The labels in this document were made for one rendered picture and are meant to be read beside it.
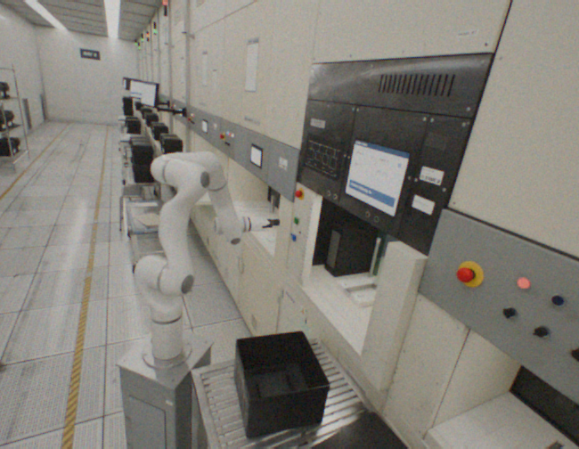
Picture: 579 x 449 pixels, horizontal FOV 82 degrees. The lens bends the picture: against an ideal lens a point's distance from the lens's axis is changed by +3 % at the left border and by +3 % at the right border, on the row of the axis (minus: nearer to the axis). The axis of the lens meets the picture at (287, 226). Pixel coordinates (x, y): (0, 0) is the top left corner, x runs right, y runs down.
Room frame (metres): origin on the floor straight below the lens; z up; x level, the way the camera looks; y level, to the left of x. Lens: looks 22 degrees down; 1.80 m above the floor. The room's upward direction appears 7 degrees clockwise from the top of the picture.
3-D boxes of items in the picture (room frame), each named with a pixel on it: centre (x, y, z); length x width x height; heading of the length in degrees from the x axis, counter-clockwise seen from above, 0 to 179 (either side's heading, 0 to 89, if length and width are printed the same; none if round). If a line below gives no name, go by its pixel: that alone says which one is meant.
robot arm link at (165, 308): (1.08, 0.46, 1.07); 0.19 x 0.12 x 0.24; 68
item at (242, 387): (0.91, -0.03, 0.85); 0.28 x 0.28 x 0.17; 20
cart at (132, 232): (3.30, 1.48, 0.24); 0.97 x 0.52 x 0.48; 31
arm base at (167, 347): (1.07, 0.43, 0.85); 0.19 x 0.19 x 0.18
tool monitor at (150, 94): (4.12, 1.63, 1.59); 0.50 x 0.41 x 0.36; 118
